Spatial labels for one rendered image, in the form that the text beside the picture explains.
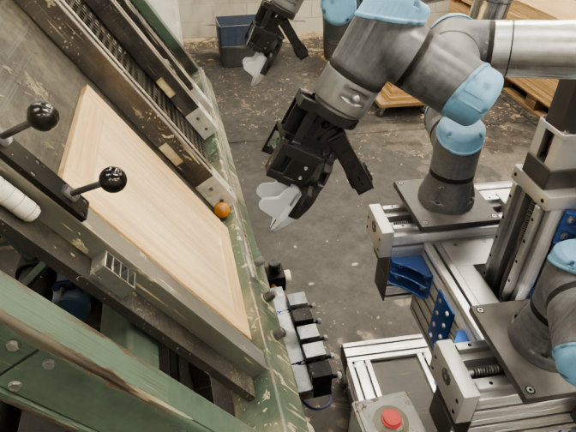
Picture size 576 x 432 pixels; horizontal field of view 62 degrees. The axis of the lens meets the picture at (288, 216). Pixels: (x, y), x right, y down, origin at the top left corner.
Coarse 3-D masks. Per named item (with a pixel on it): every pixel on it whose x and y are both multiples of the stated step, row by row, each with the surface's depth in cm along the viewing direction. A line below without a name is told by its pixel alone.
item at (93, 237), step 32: (0, 160) 65; (32, 192) 68; (64, 224) 73; (96, 224) 77; (128, 256) 80; (160, 288) 85; (192, 320) 91; (224, 320) 100; (224, 352) 99; (256, 352) 106
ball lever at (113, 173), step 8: (112, 168) 66; (120, 168) 67; (104, 176) 66; (112, 176) 66; (120, 176) 66; (64, 184) 72; (88, 184) 70; (96, 184) 68; (104, 184) 66; (112, 184) 66; (120, 184) 66; (64, 192) 71; (72, 192) 71; (80, 192) 71; (112, 192) 67; (72, 200) 72
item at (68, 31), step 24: (24, 0) 108; (48, 0) 109; (48, 24) 112; (72, 24) 113; (72, 48) 116; (96, 48) 117; (96, 72) 120; (120, 72) 122; (120, 96) 125; (144, 96) 129; (144, 120) 131; (168, 120) 136; (168, 144) 136; (192, 168) 143; (216, 192) 149
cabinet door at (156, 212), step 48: (96, 96) 114; (96, 144) 99; (144, 144) 124; (96, 192) 87; (144, 192) 107; (192, 192) 136; (144, 240) 93; (192, 240) 116; (192, 288) 100; (240, 288) 126
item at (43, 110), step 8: (32, 104) 59; (40, 104) 59; (48, 104) 59; (32, 112) 58; (40, 112) 58; (48, 112) 59; (56, 112) 60; (32, 120) 58; (40, 120) 58; (48, 120) 59; (56, 120) 60; (0, 128) 65; (16, 128) 62; (24, 128) 62; (40, 128) 59; (48, 128) 59; (0, 136) 64; (8, 136) 64; (8, 144) 65
